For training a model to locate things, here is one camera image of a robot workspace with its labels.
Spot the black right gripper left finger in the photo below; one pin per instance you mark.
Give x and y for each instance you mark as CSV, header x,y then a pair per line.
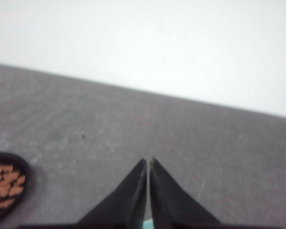
x,y
125,206

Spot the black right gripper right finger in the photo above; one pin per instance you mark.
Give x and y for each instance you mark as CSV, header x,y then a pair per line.
x,y
172,206

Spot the black frying pan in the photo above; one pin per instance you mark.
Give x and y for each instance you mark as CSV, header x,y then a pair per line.
x,y
15,176

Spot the teal ceramic bowl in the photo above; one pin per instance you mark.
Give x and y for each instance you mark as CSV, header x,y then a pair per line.
x,y
148,224

